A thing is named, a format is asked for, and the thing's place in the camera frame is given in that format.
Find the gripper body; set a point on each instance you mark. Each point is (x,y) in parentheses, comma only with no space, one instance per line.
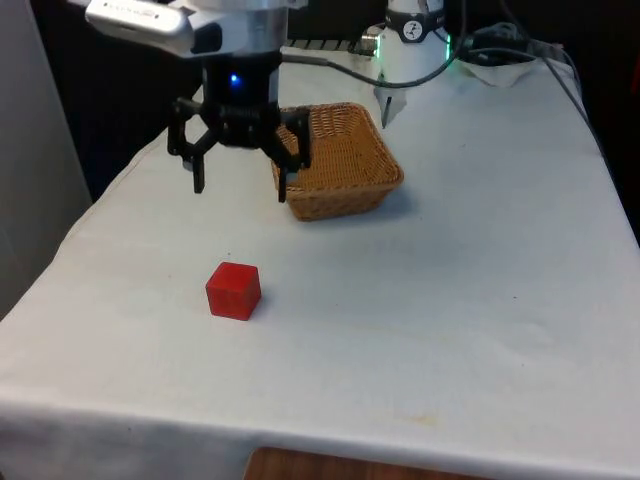
(240,85)

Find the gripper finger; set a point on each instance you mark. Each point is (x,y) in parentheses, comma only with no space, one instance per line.
(295,162)
(199,170)

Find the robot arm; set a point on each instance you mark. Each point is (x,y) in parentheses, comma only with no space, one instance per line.
(410,55)

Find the wicker basket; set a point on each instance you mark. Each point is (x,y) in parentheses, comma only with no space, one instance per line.
(345,160)

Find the red cube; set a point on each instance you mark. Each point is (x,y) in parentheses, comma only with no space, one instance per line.
(231,292)

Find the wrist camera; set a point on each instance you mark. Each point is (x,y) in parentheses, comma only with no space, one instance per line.
(145,20)

